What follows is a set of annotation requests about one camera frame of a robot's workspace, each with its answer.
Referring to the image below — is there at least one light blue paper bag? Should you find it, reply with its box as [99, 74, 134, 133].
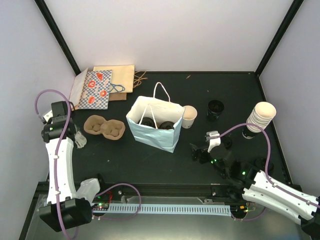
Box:
[126, 82, 185, 153]

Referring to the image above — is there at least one single black cup lid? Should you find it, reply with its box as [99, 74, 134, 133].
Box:
[140, 117, 156, 128]

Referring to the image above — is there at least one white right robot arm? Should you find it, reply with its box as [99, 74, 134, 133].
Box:
[190, 144, 320, 239]

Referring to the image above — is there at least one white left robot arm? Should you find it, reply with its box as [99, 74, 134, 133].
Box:
[39, 101, 108, 232]

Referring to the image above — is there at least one black paper cup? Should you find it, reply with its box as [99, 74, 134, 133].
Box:
[207, 99, 225, 122]

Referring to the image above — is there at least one tall stack of paper cups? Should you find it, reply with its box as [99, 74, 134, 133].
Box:
[242, 101, 277, 139]

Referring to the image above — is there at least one brown kraft paper bag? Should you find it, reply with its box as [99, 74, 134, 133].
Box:
[109, 92, 127, 102]

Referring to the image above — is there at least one tan kraft paper bag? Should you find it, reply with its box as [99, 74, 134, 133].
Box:
[93, 65, 147, 94]

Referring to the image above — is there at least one small electronics board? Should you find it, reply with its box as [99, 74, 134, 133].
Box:
[91, 202, 109, 211]

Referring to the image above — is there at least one blue checkered paper bag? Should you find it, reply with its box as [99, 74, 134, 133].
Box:
[77, 70, 125, 110]

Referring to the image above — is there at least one white orange-edged paper bag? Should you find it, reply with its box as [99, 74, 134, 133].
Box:
[68, 68, 88, 110]

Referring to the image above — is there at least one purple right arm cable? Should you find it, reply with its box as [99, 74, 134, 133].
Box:
[212, 122, 320, 208]

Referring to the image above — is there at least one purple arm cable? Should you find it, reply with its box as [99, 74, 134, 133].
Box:
[33, 89, 80, 240]
[212, 122, 320, 208]

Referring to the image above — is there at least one light blue slotted cable duct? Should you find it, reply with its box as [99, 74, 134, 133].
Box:
[93, 203, 231, 217]

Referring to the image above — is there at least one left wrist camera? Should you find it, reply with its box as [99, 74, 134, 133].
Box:
[38, 110, 53, 124]

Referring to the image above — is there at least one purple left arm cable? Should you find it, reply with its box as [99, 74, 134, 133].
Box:
[33, 89, 80, 240]

